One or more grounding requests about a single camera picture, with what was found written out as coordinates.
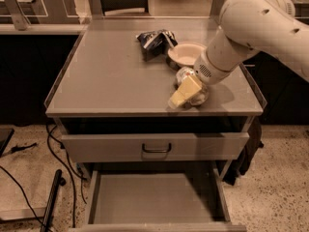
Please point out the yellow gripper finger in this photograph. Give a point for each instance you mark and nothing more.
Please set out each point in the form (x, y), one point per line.
(189, 88)

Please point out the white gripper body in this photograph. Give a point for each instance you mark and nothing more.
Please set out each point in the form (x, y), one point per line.
(204, 71)

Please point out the green white 7up can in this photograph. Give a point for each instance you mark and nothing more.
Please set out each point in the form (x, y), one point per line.
(202, 96)

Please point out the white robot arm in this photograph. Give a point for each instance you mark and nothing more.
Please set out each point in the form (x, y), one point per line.
(246, 27)

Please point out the grey top drawer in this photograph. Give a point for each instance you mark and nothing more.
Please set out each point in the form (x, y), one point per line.
(128, 147)

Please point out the grey drawer cabinet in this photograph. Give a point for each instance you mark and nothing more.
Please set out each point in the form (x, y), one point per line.
(107, 87)

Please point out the grey open middle drawer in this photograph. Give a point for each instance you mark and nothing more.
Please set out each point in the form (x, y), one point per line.
(180, 196)

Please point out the white bowl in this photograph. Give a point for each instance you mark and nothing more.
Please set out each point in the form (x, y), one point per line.
(186, 53)

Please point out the crumpled blue chip bag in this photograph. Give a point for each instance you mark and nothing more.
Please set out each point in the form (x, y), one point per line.
(153, 40)

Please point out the black bar on floor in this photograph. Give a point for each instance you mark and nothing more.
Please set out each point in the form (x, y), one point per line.
(47, 218)

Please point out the black drawer handle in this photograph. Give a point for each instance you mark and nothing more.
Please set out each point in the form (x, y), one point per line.
(157, 150)

